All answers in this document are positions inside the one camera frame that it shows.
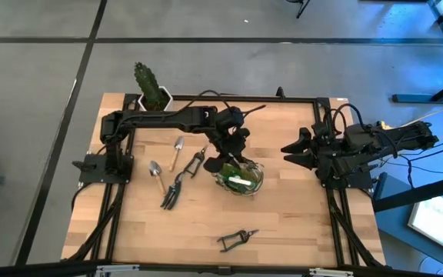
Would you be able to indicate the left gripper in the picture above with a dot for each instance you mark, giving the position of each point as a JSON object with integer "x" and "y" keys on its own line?
{"x": 231, "y": 141}

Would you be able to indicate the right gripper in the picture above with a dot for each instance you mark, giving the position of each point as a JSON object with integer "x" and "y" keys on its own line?
{"x": 329, "y": 152}

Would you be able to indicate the green spray bottle white trigger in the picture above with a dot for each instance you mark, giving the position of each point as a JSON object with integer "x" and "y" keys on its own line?
{"x": 240, "y": 181}

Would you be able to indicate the beige green-trimmed gardening bag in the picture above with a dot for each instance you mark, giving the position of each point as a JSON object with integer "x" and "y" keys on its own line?
{"x": 240, "y": 190}

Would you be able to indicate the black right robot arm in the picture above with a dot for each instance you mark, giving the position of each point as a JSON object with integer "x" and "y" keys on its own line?
{"x": 398, "y": 142}

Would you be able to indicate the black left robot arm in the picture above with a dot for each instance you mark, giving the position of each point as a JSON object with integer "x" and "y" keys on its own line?
{"x": 160, "y": 119}

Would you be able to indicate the white hexagonal plant pot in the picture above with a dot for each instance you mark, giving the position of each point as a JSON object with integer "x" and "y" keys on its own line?
{"x": 167, "y": 98}

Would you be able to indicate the tall green cactus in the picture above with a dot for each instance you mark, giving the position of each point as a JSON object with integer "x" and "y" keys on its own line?
{"x": 148, "y": 84}

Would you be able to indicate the black diagonal beam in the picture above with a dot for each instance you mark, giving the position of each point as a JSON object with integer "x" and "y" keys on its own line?
{"x": 417, "y": 193}

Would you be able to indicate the black floor stand legs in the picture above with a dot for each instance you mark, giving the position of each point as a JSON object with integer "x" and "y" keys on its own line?
{"x": 429, "y": 98}

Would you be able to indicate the black chair base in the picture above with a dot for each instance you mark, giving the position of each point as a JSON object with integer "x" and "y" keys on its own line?
{"x": 302, "y": 8}

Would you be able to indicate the white lit panel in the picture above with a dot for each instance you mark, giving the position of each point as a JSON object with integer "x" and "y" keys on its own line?
{"x": 435, "y": 221}

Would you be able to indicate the long black crossbar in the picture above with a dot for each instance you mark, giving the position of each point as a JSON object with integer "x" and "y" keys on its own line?
{"x": 33, "y": 268}

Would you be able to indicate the black aluminium table frame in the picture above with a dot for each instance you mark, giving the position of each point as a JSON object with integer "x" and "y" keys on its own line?
{"x": 244, "y": 98}

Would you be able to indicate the small black frame bracket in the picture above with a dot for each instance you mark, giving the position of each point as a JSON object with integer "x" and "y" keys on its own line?
{"x": 280, "y": 92}

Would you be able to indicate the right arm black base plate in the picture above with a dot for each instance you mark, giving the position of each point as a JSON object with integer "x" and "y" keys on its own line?
{"x": 360, "y": 184}

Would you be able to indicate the silver metal bracket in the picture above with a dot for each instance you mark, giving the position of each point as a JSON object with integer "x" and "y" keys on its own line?
{"x": 117, "y": 269}
{"x": 331, "y": 272}

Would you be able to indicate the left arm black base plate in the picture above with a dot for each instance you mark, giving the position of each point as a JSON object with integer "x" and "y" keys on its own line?
{"x": 90, "y": 175}

